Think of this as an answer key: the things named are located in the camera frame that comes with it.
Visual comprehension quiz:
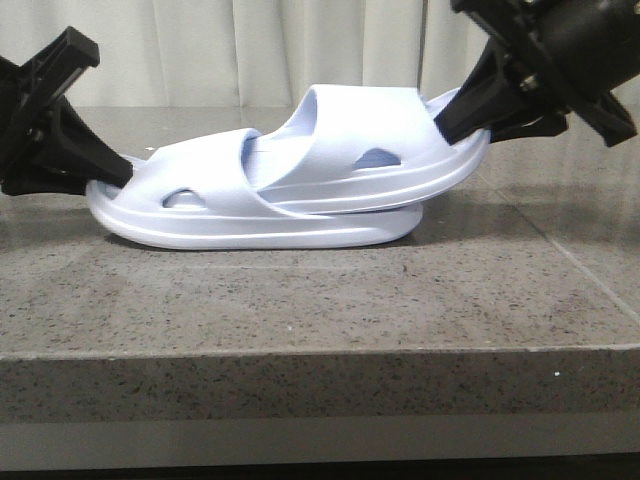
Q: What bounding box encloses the beige pleated curtain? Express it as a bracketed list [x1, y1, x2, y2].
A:
[1, 1, 487, 107]

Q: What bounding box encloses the light blue slipper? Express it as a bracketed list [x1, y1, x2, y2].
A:
[86, 129, 423, 250]
[242, 84, 489, 214]

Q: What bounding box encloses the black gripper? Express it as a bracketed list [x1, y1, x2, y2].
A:
[435, 0, 639, 147]
[1, 27, 133, 196]

